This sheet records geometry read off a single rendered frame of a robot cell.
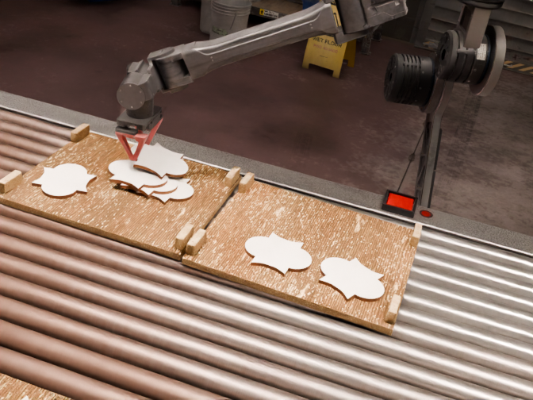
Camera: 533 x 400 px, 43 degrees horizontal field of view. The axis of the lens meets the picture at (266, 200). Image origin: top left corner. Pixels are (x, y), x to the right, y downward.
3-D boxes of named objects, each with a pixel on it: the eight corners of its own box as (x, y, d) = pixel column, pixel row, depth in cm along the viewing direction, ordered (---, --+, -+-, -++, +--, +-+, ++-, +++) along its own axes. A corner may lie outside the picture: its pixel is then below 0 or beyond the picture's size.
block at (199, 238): (197, 238, 132) (199, 227, 131) (206, 241, 132) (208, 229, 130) (185, 254, 127) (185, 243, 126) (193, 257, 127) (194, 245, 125)
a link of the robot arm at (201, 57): (367, 27, 136) (353, -25, 131) (370, 36, 131) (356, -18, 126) (172, 89, 144) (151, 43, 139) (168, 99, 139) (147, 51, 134)
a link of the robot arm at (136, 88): (190, 82, 142) (174, 44, 138) (182, 104, 132) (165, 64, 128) (139, 98, 144) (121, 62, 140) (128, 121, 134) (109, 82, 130)
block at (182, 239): (185, 232, 133) (186, 221, 132) (194, 235, 133) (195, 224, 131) (173, 248, 128) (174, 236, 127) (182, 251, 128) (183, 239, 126)
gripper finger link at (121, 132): (155, 153, 150) (157, 116, 145) (143, 168, 144) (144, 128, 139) (128, 147, 151) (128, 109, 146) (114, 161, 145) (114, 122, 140)
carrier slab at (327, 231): (247, 184, 156) (247, 178, 155) (419, 237, 147) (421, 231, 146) (181, 263, 127) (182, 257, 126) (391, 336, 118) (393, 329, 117)
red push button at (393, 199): (388, 197, 161) (389, 192, 161) (412, 204, 160) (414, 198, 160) (385, 209, 156) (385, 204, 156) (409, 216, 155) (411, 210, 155)
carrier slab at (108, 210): (85, 136, 165) (85, 130, 164) (241, 181, 157) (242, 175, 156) (-6, 201, 136) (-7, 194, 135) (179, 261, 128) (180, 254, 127)
